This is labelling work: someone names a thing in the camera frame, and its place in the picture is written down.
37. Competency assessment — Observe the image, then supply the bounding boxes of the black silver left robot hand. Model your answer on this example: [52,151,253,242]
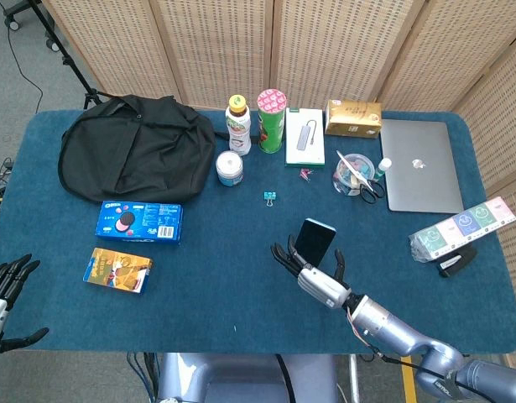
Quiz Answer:
[0,254,50,358]

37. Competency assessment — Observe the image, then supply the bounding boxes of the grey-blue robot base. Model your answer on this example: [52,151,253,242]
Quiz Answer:
[156,352,341,403]

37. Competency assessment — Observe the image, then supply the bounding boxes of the row of tissue packs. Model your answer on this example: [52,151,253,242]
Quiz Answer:
[409,196,516,264]

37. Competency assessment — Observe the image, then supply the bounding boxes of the black backpack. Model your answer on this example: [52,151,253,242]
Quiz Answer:
[57,94,229,206]

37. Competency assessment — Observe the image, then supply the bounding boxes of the clear jar of coloured clips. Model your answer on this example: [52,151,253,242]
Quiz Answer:
[331,152,376,196]

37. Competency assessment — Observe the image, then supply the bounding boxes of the thin black floor cable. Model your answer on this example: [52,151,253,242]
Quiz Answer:
[0,0,44,115]

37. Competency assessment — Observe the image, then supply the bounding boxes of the green chips can pink lid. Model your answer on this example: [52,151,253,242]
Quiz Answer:
[257,88,289,154]

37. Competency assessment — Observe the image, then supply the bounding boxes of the tea bottle with yellow cap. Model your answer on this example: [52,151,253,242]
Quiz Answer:
[225,94,253,157]

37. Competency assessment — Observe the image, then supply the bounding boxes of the black stapler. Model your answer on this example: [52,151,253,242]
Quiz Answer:
[435,246,479,278]

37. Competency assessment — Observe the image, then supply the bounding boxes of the blue Oreo cookie box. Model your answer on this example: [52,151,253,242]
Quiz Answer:
[94,200,184,246]

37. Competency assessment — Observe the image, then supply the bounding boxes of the white jar with blue label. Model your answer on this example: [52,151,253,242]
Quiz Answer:
[216,150,245,187]

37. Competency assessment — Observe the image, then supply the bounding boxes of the gold tissue pack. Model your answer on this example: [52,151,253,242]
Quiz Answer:
[324,98,383,139]

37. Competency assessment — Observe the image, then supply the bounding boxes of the wooden rattan folding screen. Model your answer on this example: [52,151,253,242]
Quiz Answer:
[41,0,516,370]

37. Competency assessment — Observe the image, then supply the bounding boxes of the green glue stick white cap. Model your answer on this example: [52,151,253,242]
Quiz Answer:
[373,157,393,182]

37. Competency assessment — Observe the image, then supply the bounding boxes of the black caster wheel base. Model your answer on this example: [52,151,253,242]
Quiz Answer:
[3,0,62,53]

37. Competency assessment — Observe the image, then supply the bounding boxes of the black smartphone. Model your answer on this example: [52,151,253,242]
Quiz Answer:
[294,217,337,267]

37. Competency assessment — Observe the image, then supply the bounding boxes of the white USB hub box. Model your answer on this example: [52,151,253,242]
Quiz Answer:
[284,107,326,168]

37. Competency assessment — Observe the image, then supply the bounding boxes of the blue felt table mat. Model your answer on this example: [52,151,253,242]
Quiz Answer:
[0,109,516,354]

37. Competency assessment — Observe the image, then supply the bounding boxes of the black tripod stand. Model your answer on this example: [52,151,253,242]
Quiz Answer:
[29,0,124,111]

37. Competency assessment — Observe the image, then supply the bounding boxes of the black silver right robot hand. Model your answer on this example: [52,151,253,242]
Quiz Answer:
[270,234,352,311]

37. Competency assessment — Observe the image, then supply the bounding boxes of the yellow orange snack box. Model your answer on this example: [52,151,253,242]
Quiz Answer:
[82,247,154,295]

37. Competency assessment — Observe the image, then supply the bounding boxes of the blue cables under table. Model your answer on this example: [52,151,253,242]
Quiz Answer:
[127,351,160,403]

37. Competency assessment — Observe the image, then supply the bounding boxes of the silver table leg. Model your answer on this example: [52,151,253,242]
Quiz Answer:
[348,354,362,403]

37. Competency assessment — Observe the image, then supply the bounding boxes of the silver laptop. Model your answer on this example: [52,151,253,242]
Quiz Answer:
[379,118,465,214]

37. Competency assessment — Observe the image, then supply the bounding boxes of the scissors with black handles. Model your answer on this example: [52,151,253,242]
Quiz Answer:
[336,149,387,205]

